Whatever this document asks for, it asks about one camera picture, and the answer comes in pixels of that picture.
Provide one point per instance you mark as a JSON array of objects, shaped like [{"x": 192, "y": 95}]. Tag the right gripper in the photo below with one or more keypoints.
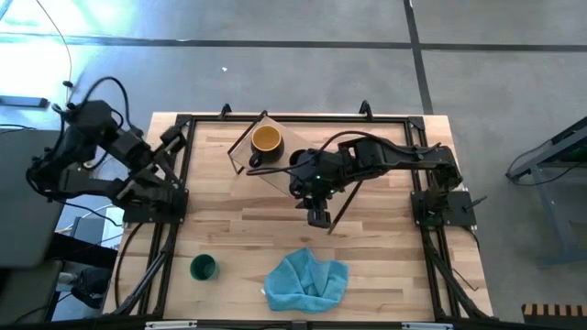
[{"x": 323, "y": 176}]

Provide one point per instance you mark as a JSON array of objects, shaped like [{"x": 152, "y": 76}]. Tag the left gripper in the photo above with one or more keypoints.
[{"x": 173, "y": 139}]

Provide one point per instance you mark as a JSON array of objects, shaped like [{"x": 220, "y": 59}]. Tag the black mug yellow interior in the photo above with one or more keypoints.
[{"x": 266, "y": 142}]

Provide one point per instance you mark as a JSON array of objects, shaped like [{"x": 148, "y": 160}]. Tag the green plastic cup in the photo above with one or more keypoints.
[{"x": 204, "y": 267}]

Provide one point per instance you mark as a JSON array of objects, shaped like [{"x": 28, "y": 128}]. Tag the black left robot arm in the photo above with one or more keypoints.
[{"x": 114, "y": 142}]

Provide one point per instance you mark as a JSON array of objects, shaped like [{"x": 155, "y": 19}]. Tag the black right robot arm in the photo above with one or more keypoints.
[{"x": 403, "y": 156}]

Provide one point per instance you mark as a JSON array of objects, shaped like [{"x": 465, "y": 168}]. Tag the wooden shelf black legs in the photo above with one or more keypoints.
[{"x": 266, "y": 176}]

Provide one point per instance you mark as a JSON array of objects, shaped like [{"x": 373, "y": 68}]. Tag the blue microfibre cloth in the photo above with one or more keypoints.
[{"x": 305, "y": 284}]

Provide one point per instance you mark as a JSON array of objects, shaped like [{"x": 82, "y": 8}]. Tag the grey desk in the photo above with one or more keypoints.
[{"x": 23, "y": 206}]

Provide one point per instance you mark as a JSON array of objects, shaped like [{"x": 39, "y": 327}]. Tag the black rounded device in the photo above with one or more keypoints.
[{"x": 91, "y": 284}]

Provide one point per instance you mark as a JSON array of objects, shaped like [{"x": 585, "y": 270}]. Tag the white strip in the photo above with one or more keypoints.
[
  {"x": 426, "y": 326},
  {"x": 169, "y": 324}
]

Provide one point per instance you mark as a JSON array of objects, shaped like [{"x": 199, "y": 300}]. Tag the blue-grey metal desk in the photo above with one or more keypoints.
[{"x": 552, "y": 220}]

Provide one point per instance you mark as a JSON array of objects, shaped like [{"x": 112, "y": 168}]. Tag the wooden slatted bench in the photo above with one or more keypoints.
[{"x": 555, "y": 311}]

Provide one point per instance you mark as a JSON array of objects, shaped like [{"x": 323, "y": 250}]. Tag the black aluminium table frame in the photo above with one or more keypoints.
[{"x": 298, "y": 118}]

